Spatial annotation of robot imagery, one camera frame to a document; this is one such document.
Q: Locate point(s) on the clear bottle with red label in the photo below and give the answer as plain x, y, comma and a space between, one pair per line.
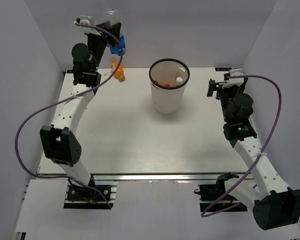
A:
162, 84

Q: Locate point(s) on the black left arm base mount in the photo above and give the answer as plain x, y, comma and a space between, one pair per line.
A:
78, 198

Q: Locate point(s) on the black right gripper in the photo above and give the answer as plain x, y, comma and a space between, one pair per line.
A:
212, 87

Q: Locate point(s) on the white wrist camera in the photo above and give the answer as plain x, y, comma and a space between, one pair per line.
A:
83, 24
235, 78

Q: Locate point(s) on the white bin with black rim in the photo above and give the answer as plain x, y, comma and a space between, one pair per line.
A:
166, 100

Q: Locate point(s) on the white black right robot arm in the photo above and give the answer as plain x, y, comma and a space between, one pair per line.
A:
273, 202

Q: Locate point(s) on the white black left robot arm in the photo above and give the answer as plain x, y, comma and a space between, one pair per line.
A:
115, 130

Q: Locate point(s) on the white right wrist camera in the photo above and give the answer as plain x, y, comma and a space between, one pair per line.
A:
235, 78

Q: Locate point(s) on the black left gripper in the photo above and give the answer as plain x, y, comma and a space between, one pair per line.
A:
115, 29

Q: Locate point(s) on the black XDOF label sticker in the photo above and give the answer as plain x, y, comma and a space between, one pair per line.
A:
222, 69

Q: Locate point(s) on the aluminium front table rail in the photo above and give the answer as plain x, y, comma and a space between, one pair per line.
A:
158, 177

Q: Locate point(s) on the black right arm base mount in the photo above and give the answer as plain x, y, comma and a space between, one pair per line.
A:
208, 193

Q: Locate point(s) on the orange juice bottle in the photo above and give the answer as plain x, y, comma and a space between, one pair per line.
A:
118, 71

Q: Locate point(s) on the clear bottle with blue label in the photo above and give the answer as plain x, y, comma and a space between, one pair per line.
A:
113, 16

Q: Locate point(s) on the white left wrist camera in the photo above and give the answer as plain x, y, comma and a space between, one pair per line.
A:
83, 24

